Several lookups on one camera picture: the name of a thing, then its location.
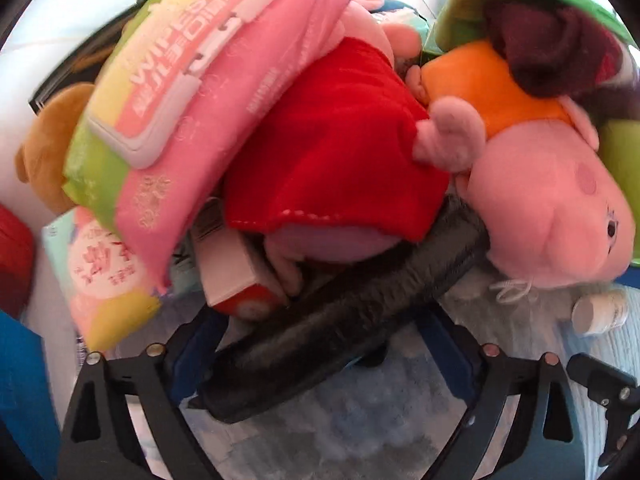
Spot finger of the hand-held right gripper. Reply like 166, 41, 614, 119
567, 352, 640, 466

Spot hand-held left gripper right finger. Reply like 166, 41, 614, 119
417, 310, 586, 480

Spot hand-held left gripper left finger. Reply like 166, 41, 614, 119
57, 317, 228, 480

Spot black cylindrical roll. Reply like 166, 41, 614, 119
197, 195, 493, 423

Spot blue storage bin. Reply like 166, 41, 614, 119
0, 310, 63, 480

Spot desktop with floral cloth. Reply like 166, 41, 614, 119
20, 200, 640, 480

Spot white pill bottle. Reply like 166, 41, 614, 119
571, 287, 631, 337

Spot white box with red end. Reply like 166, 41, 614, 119
197, 232, 288, 322

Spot pastel snack packet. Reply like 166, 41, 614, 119
41, 207, 163, 353

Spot pig plush in orange dress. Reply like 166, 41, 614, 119
405, 40, 638, 306

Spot red plastic basket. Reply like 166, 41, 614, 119
0, 205, 36, 321

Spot lime green plush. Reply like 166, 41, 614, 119
597, 120, 640, 267

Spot pig plush in red dress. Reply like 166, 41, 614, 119
222, 0, 451, 308

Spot large pink wet wipes pack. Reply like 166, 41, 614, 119
62, 0, 378, 296

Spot brown teddy bear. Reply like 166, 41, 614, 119
14, 82, 96, 216

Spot pig plush in blue dress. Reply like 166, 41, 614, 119
357, 0, 431, 31

